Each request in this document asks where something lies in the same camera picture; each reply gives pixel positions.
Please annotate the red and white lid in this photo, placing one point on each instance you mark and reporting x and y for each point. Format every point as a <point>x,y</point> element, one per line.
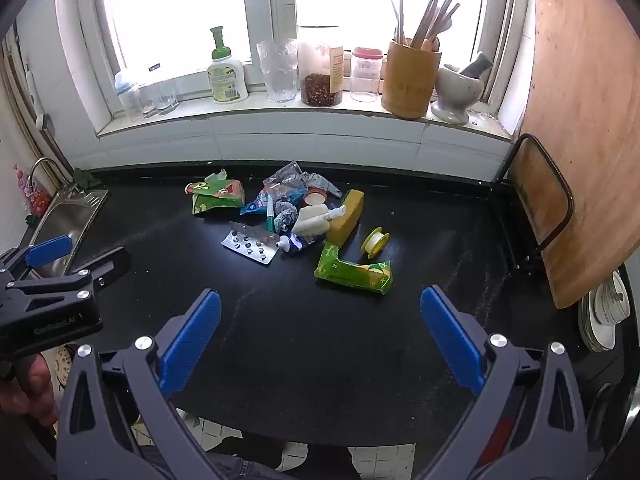
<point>316,197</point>

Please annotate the grey stone pestle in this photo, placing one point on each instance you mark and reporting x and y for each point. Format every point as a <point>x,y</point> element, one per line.
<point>477,65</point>

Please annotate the brown scrub pad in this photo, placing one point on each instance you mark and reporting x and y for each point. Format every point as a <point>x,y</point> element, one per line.
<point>320,90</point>

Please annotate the green yellow carton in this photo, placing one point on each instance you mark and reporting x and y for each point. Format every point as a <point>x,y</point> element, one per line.
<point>350,272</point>

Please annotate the black metal board rack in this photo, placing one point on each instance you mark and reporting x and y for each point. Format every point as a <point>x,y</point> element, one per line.
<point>571,200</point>

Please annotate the round wooden cutting board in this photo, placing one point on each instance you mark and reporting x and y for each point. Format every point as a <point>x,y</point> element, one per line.
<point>585,135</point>

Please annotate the clear plastic cup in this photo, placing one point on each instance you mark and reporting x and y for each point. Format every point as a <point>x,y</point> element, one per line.
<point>282,177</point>

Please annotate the green snack packet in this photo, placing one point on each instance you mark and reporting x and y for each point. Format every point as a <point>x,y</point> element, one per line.
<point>220,195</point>

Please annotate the tall patterned glass tumbler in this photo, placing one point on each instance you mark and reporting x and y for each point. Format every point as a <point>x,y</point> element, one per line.
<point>277,75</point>

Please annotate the bamboo chopstick holder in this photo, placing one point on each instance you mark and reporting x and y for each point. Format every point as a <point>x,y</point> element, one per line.
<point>410,85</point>

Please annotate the silver pill blister pack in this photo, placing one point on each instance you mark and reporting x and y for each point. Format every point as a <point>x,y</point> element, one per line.
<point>250,247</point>

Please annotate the yellow sponge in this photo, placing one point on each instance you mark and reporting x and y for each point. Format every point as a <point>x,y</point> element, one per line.
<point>345,220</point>

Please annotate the small white blue tube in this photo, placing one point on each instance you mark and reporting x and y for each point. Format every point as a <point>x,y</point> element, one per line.
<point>295,243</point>

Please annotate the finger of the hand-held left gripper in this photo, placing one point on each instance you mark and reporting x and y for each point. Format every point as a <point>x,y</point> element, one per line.
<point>47,252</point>
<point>107,262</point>

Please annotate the green marker pen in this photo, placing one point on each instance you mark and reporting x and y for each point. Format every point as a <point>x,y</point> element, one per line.
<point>271,220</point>

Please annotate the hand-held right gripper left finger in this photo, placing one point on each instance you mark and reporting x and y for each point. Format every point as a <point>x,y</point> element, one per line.
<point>192,342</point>

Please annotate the red patterned hanging cloth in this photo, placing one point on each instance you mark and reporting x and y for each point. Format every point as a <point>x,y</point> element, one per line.
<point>32,195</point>

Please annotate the white window frame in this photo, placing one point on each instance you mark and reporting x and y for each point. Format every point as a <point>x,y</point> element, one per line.
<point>270,10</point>

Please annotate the white green plastic shell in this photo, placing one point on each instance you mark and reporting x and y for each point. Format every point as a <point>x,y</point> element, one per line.
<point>312,222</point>

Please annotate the person's left hand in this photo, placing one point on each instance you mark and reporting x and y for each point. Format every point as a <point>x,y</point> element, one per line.
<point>35,395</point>

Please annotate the chrome faucet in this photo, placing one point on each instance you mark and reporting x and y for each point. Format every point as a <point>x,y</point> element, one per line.
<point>50,161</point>

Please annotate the crumpled foil ball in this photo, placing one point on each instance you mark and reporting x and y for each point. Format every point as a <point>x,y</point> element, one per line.
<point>286,217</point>

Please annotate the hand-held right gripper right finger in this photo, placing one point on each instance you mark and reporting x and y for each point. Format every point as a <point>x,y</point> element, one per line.
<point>452,342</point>

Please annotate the stack of white plates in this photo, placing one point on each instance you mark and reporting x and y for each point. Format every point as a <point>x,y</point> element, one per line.
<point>605,310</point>

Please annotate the silver crumpled wrapper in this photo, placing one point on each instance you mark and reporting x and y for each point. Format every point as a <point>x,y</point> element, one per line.
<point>320,182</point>

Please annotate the green scrubbing pad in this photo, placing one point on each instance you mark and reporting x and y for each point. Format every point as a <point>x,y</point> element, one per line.
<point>84,178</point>

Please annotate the small red-lidded glass jar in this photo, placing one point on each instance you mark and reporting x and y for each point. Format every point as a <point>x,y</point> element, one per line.
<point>366,80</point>

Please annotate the stainless steel sink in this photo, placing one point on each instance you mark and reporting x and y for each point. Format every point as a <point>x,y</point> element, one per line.
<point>65,220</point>

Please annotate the blue snack packet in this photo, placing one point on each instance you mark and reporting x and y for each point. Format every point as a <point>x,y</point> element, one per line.
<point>255,205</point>

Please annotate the white stone mortar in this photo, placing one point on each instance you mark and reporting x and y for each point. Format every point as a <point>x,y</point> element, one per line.
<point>455,95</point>

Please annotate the small clear drinking glass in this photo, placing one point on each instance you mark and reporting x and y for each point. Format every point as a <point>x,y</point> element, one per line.
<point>150,102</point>
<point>168,97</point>

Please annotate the small blue-lidded glass jar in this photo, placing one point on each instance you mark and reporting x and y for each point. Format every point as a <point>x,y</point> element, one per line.
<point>131,100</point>

